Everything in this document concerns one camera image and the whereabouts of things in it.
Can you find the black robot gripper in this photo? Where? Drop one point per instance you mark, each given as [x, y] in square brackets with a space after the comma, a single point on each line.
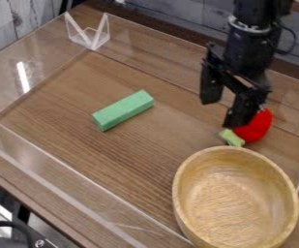
[236, 66]

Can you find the red plush strawberry toy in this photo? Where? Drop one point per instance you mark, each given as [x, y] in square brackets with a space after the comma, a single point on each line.
[251, 132]

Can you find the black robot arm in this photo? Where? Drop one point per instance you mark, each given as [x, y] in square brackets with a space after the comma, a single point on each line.
[260, 12]

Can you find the green foam block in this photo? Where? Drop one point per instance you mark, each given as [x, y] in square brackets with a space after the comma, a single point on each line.
[121, 110]

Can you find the wooden bowl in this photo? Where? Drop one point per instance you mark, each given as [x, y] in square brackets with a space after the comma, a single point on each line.
[233, 199]

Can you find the black device with knob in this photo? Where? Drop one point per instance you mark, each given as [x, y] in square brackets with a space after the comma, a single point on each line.
[13, 239]

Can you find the clear acrylic enclosure wall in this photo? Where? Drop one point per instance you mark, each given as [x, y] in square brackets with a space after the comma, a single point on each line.
[100, 185]

